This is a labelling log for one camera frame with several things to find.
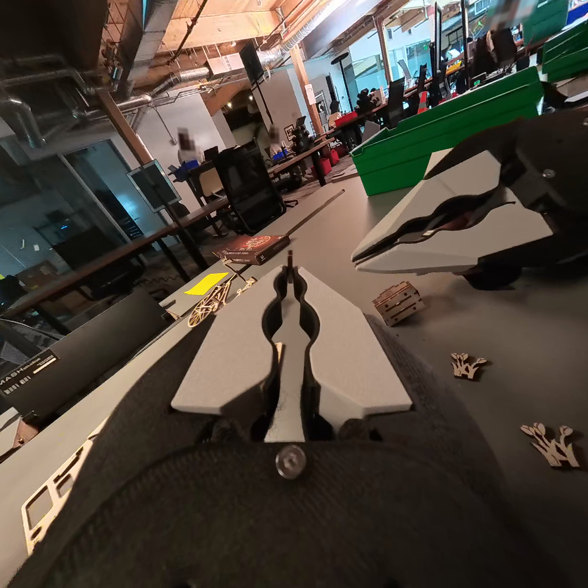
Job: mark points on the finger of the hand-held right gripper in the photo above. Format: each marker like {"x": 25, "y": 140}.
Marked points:
{"x": 487, "y": 241}
{"x": 464, "y": 172}

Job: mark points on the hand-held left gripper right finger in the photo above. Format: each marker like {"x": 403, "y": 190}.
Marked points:
{"x": 353, "y": 363}

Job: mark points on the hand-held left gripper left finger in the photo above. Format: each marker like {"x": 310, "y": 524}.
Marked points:
{"x": 225, "y": 363}

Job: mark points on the small wooden box model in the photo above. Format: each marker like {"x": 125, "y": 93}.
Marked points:
{"x": 397, "y": 303}

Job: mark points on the thin dark wooden part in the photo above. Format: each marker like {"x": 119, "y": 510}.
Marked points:
{"x": 290, "y": 264}

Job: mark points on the wooden bicycle model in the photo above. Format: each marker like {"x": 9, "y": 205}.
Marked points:
{"x": 216, "y": 298}

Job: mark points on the green plastic bin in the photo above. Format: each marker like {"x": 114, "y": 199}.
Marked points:
{"x": 413, "y": 156}

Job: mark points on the yellow sticky note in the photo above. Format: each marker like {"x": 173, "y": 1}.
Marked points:
{"x": 204, "y": 284}

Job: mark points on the orange traffic cone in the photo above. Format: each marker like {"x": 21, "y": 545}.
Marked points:
{"x": 422, "y": 102}

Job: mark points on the wooden grass piece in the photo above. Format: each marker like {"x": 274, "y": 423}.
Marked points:
{"x": 467, "y": 366}
{"x": 553, "y": 448}

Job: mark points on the dark product box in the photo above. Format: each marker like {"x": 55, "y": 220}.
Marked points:
{"x": 250, "y": 248}

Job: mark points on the black case white label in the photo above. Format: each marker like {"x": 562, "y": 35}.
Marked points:
{"x": 92, "y": 349}

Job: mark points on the stack of green bins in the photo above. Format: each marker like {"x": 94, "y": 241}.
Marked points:
{"x": 565, "y": 50}

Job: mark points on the long black flat strip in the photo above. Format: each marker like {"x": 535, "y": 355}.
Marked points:
{"x": 312, "y": 213}

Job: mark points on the black floor lamp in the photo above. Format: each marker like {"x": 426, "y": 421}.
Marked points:
{"x": 341, "y": 78}

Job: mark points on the black mesh office chair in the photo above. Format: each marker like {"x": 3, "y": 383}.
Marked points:
{"x": 250, "y": 188}

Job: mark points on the wooden cutout sheet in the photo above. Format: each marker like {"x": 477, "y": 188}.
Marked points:
{"x": 50, "y": 500}

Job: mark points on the hanging black monitor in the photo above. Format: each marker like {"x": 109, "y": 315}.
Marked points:
{"x": 251, "y": 62}

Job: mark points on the framed sign on post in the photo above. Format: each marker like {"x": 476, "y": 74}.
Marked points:
{"x": 154, "y": 186}

